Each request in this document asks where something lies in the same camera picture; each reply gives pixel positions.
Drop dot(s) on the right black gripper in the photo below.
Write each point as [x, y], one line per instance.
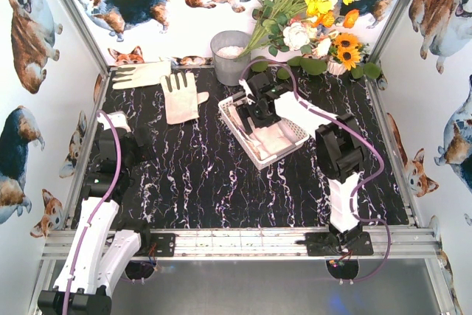
[259, 109]

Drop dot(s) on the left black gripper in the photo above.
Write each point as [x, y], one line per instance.
[139, 139]

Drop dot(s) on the white grey striped glove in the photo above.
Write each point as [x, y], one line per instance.
[264, 142]

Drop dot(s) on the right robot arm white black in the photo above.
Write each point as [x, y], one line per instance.
[339, 152]

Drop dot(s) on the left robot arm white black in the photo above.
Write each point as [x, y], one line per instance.
[90, 274]

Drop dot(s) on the white perforated storage basket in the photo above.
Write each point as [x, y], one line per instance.
[295, 134]

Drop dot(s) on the grey metal bucket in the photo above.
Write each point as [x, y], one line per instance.
[229, 55]

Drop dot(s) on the white green glove back-left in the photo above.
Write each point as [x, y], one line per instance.
[131, 76]

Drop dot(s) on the white ribbed sunflower pot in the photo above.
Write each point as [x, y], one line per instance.
[335, 68]

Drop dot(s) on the artificial flower bouquet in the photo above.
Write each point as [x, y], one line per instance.
[319, 30]

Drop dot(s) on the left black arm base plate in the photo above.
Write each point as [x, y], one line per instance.
[158, 244]

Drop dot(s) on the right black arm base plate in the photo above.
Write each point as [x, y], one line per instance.
[327, 244]

